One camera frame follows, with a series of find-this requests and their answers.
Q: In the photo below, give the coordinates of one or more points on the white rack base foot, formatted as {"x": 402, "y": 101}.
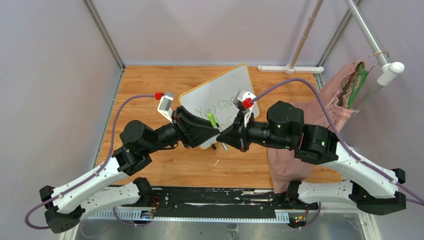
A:
{"x": 291, "y": 69}

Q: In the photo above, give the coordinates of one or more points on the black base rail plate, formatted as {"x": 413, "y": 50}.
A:
{"x": 221, "y": 204}

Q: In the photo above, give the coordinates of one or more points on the green clothes hanger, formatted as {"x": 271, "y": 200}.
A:
{"x": 351, "y": 89}

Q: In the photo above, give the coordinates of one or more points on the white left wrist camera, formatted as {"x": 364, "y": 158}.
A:
{"x": 165, "y": 102}

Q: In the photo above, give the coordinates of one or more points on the green marker cap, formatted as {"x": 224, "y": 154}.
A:
{"x": 212, "y": 120}

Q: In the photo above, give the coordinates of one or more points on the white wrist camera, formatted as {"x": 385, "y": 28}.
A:
{"x": 244, "y": 102}
{"x": 165, "y": 102}

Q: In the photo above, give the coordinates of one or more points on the silver clothes rail pole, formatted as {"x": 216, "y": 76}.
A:
{"x": 390, "y": 70}

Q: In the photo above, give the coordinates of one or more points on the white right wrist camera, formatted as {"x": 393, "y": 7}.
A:
{"x": 244, "y": 102}

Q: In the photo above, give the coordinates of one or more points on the pink cloth garment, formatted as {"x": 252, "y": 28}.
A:
{"x": 284, "y": 167}

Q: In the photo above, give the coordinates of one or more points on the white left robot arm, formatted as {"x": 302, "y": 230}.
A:
{"x": 70, "y": 203}

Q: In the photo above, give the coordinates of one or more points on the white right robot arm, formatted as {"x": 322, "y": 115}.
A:
{"x": 367, "y": 186}

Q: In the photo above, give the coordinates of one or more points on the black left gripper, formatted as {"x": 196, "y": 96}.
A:
{"x": 197, "y": 135}

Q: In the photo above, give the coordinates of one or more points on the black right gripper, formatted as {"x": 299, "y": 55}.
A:
{"x": 237, "y": 136}

